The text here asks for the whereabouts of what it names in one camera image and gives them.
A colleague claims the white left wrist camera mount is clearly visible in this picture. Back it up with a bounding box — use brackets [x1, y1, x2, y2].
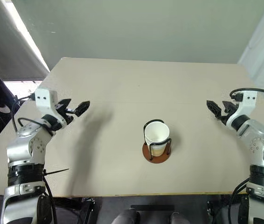
[34, 87, 67, 123]

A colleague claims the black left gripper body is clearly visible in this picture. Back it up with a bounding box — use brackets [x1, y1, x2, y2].
[54, 102, 76, 125]

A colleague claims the black right shoulder cable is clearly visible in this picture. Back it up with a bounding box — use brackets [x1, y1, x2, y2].
[229, 178, 252, 224]

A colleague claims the black wire cup holder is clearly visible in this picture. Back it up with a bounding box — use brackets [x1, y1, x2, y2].
[142, 119, 173, 165]

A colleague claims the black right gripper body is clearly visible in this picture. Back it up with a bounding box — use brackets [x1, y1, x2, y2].
[216, 103, 240, 121]

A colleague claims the black flat plate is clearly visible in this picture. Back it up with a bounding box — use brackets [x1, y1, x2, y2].
[130, 204, 175, 212]

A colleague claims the black table frame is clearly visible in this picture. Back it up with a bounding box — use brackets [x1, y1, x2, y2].
[79, 197, 104, 224]

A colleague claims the black zip tie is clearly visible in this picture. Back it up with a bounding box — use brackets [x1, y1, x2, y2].
[43, 168, 70, 176]

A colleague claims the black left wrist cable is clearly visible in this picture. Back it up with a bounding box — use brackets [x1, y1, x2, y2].
[11, 92, 53, 137]

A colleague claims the black shoulder cable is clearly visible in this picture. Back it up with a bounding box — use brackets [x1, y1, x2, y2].
[42, 176, 55, 224]
[229, 178, 252, 224]

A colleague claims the black left shoulder cable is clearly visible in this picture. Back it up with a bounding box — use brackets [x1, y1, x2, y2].
[42, 176, 55, 224]

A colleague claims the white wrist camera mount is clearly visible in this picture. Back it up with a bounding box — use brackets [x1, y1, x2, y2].
[225, 90, 258, 128]
[34, 87, 67, 123]

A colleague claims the dark grey rounded shape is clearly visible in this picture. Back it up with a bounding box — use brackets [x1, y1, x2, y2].
[169, 212, 191, 224]
[112, 209, 139, 224]

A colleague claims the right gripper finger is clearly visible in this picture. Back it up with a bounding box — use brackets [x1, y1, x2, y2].
[222, 100, 234, 111]
[206, 99, 222, 120]

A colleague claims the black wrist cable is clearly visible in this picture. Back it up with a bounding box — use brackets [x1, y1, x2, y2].
[229, 87, 264, 142]
[11, 92, 53, 137]

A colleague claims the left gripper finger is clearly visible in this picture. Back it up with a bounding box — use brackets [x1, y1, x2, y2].
[72, 100, 91, 118]
[59, 98, 72, 111]

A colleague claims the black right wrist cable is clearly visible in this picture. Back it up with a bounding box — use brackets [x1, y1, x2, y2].
[229, 87, 264, 142]

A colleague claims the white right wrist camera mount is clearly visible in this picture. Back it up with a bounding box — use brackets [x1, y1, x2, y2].
[225, 90, 258, 128]

